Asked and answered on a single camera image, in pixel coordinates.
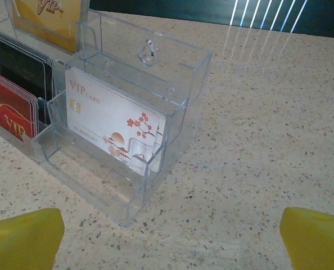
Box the black card stack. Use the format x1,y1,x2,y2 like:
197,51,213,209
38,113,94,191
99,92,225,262
0,27,56,125

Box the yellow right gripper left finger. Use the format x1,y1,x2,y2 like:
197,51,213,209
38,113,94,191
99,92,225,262
0,208,65,270

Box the red VIP card stack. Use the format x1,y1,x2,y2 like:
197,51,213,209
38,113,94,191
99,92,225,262
0,67,39,140

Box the clear plastic bag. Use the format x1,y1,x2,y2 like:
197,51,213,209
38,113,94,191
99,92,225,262
0,0,213,228

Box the gold VIP card stack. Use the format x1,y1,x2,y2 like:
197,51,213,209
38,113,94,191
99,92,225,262
11,0,89,55

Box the white VIP card with blossoms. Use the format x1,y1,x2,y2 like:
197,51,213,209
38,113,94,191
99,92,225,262
65,68,161,176

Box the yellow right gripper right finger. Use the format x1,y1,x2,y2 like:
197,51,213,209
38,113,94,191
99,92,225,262
279,207,334,270

